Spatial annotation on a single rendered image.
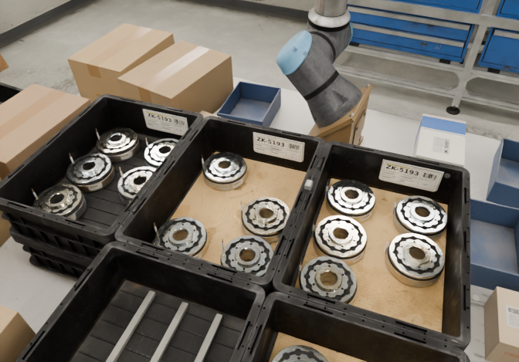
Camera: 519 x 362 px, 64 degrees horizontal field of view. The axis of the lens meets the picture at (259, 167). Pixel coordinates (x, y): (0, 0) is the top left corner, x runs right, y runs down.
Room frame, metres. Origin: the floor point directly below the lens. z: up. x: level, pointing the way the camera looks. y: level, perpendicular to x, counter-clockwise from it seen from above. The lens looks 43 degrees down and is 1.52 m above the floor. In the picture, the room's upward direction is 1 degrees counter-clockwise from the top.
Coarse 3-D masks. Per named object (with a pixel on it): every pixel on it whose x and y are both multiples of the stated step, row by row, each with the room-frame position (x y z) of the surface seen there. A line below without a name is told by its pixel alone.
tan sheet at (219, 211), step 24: (264, 168) 0.75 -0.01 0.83; (288, 168) 0.75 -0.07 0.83; (192, 192) 0.67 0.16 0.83; (216, 192) 0.67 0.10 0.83; (240, 192) 0.67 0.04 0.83; (264, 192) 0.67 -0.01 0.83; (288, 192) 0.67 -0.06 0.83; (192, 216) 0.60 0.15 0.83; (216, 216) 0.60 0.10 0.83; (240, 216) 0.60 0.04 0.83; (216, 240) 0.53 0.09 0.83
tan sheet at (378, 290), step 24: (384, 192) 0.66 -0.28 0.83; (384, 216) 0.59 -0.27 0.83; (312, 240) 0.53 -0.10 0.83; (384, 240) 0.52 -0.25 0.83; (360, 264) 0.47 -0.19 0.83; (384, 264) 0.47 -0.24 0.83; (360, 288) 0.42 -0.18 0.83; (384, 288) 0.41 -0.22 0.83; (408, 288) 0.41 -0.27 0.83; (432, 288) 0.41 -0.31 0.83; (384, 312) 0.37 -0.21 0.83; (408, 312) 0.37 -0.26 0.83; (432, 312) 0.37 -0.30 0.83
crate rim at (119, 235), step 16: (256, 128) 0.78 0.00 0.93; (272, 128) 0.78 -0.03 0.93; (320, 144) 0.71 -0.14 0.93; (176, 160) 0.67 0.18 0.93; (160, 176) 0.62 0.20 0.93; (304, 192) 0.57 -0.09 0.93; (128, 224) 0.50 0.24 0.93; (288, 224) 0.49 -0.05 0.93; (128, 240) 0.46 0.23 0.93; (176, 256) 0.43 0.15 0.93; (192, 256) 0.42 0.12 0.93; (272, 256) 0.42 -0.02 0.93; (224, 272) 0.39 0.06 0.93; (240, 272) 0.39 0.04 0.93; (272, 272) 0.39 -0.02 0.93
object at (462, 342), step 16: (336, 144) 0.71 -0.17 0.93; (352, 144) 0.71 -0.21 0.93; (320, 160) 0.66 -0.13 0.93; (400, 160) 0.66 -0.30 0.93; (416, 160) 0.66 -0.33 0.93; (320, 176) 0.61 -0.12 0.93; (464, 176) 0.60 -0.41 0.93; (464, 192) 0.57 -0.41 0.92; (304, 208) 0.54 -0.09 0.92; (464, 208) 0.52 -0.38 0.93; (464, 224) 0.48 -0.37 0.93; (288, 240) 0.45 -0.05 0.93; (464, 240) 0.45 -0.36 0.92; (288, 256) 0.42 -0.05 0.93; (464, 256) 0.41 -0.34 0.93; (464, 272) 0.38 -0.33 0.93; (288, 288) 0.36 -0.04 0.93; (464, 288) 0.36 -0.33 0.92; (320, 304) 0.33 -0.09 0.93; (336, 304) 0.33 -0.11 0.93; (464, 304) 0.33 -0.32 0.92; (384, 320) 0.30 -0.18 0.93; (400, 320) 0.30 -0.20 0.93; (464, 320) 0.30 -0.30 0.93; (432, 336) 0.28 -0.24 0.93; (448, 336) 0.28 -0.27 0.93; (464, 336) 0.27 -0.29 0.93
